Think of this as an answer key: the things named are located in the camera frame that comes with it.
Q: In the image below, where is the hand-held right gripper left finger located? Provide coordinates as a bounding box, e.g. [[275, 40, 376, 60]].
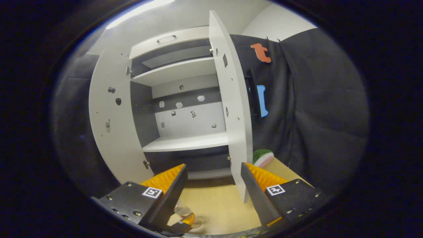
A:
[[91, 164, 189, 232]]

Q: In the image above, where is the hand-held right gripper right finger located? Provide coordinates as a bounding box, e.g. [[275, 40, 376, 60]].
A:
[[241, 162, 328, 228]]

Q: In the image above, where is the clear glass bottle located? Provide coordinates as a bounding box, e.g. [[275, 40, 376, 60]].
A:
[[174, 198, 199, 228]]

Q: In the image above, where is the grey cabinet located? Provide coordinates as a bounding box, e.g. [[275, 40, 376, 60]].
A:
[[127, 26, 232, 180]]

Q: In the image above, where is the grey cabinet door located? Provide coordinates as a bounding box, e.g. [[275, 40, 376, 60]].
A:
[[209, 10, 253, 203], [89, 50, 155, 184]]

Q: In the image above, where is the grey cabinet drawer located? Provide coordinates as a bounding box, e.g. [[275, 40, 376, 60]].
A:
[[129, 26, 210, 60]]

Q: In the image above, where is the watermelon slice toy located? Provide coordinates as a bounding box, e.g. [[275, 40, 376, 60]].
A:
[[253, 149, 275, 168]]

